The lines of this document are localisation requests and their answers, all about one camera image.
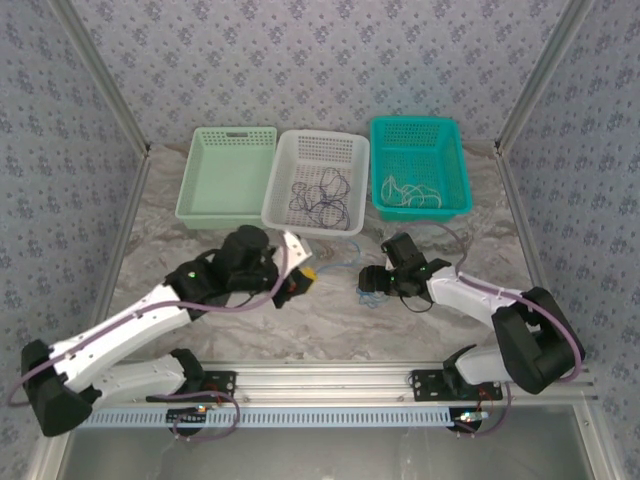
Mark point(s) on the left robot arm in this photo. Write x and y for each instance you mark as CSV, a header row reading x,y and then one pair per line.
x,y
125,320

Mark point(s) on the mint green plastic basket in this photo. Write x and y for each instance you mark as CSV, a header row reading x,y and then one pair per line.
x,y
225,175

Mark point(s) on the teal plastic basket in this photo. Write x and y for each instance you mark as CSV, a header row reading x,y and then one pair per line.
x,y
425,150

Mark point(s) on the white plastic basket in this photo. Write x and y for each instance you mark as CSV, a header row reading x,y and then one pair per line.
x,y
345,150

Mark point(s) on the grey metal panel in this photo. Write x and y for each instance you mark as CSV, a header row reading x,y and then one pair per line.
x,y
325,455

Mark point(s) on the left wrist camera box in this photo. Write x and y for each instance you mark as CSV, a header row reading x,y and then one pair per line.
x,y
297,250

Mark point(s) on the wide aluminium mounting rail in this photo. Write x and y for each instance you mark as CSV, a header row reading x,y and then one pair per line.
x,y
325,382

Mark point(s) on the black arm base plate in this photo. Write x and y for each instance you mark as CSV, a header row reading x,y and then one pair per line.
x,y
425,387
225,385

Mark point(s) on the aluminium side rail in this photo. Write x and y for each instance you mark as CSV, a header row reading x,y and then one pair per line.
x,y
125,220
520,215

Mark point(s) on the black controller board mount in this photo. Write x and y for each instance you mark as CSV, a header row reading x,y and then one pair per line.
x,y
470,422
187,422

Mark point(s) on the aluminium frame post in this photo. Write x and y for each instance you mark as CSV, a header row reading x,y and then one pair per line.
x,y
100,75
545,70

